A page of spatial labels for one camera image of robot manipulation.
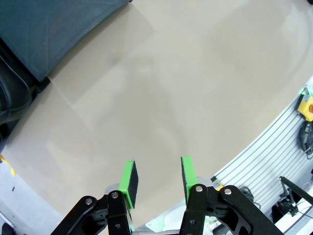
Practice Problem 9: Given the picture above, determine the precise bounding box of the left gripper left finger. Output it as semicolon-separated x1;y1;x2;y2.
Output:
50;160;139;235

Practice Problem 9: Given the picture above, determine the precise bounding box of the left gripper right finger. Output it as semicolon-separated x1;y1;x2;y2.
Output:
179;156;281;235

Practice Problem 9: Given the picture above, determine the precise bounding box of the black shoe stand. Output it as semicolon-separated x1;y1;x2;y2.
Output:
0;0;134;95

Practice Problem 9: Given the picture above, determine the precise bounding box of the yellow emergency stop button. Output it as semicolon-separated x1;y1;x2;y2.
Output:
296;94;313;122

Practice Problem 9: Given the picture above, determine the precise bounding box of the black metal bracket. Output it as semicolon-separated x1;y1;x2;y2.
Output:
271;175;313;222

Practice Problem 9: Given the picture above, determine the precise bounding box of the black cable coil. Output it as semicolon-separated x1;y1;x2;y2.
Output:
298;121;313;159

